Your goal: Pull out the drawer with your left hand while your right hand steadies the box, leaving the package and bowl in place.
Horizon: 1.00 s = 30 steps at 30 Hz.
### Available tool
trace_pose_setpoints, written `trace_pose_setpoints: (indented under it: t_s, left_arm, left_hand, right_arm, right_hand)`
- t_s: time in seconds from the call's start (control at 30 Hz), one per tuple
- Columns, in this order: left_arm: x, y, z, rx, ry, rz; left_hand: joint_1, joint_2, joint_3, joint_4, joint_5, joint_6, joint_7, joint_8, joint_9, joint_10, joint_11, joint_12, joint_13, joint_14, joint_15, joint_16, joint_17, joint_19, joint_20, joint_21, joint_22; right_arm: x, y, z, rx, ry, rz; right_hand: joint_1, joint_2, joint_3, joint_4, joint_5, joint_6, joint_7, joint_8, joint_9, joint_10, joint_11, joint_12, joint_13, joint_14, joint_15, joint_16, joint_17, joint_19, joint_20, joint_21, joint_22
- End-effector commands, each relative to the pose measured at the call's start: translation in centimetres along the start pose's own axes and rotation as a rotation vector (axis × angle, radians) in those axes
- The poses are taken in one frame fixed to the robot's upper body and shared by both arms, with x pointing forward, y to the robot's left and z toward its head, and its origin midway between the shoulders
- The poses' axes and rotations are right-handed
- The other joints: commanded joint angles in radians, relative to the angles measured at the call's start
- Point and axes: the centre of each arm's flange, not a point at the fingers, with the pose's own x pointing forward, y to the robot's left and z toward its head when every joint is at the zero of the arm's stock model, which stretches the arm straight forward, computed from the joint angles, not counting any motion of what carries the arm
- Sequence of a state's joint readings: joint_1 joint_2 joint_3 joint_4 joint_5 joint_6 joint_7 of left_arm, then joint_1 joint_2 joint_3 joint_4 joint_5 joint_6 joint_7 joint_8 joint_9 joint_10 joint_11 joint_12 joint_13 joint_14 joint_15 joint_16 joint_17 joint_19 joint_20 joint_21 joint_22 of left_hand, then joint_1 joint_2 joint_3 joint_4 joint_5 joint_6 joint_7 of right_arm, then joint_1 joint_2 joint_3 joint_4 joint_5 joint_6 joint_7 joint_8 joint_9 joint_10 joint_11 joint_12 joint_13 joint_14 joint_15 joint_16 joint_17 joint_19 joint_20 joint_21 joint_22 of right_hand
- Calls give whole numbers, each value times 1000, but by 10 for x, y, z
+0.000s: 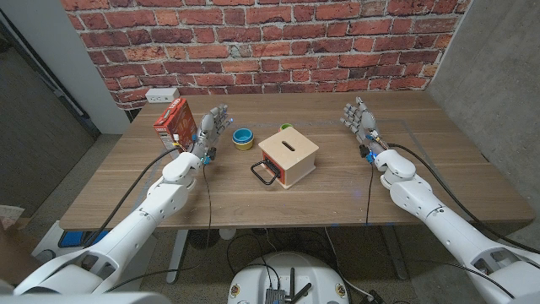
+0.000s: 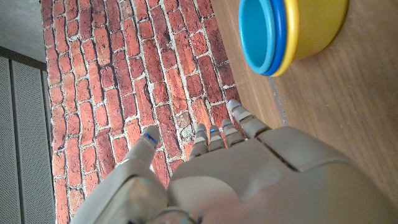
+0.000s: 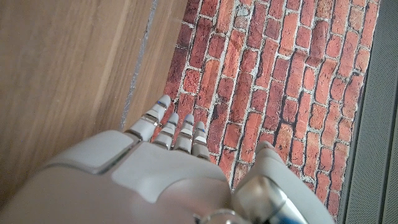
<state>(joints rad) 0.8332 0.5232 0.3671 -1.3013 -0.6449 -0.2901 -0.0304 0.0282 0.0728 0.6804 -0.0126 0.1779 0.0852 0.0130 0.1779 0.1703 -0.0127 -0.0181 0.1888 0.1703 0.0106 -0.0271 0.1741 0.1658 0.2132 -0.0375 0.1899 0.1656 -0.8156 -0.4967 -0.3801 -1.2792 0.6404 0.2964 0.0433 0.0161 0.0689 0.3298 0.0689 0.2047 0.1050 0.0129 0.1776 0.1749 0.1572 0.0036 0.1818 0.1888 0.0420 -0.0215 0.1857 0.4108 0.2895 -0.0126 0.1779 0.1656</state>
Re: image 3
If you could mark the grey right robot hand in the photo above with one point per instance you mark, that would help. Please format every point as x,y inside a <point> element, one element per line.
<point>149,174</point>

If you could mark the red brick printed backdrop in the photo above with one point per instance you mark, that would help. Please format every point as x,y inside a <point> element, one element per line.
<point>264,77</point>

